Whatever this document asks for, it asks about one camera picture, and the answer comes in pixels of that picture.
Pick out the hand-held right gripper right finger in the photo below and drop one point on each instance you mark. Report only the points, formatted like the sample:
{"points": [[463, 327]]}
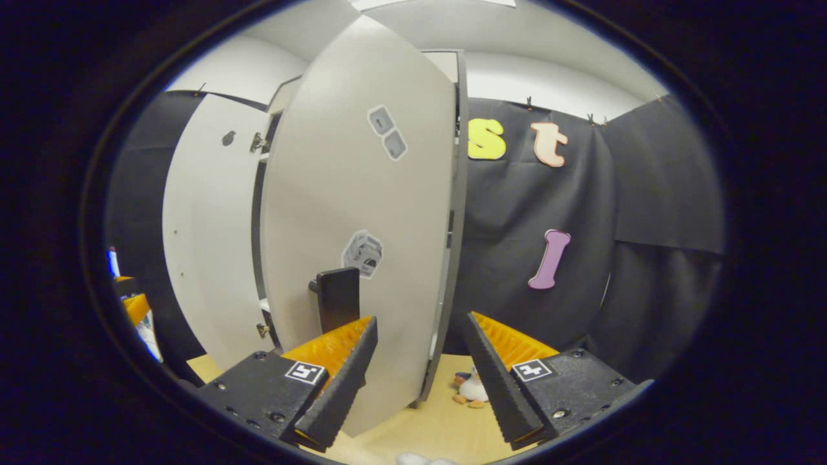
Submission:
{"points": [[501, 387]]}

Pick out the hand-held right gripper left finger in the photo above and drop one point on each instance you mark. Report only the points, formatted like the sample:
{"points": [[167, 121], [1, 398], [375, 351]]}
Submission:
{"points": [[342, 387]]}

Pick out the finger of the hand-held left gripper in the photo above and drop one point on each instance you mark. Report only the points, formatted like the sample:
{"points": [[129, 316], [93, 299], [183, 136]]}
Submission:
{"points": [[137, 307]]}

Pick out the grey cabinet door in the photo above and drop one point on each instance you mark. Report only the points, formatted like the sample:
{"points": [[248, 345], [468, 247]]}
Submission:
{"points": [[336, 194], [207, 226]]}

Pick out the grey cabinet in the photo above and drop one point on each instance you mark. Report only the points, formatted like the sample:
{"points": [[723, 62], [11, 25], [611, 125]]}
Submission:
{"points": [[460, 194]]}

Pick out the penguin plush toy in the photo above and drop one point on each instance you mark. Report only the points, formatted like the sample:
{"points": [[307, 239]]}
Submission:
{"points": [[473, 389]]}

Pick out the blue and white object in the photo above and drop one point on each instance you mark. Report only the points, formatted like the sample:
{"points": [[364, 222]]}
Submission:
{"points": [[114, 263]]}

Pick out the black backdrop cloth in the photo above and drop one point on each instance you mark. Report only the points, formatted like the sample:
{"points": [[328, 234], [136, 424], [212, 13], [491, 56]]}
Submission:
{"points": [[646, 194]]}

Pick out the large ceiling light panel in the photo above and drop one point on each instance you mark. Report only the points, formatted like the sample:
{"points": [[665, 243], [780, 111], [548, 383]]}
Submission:
{"points": [[433, 3]]}

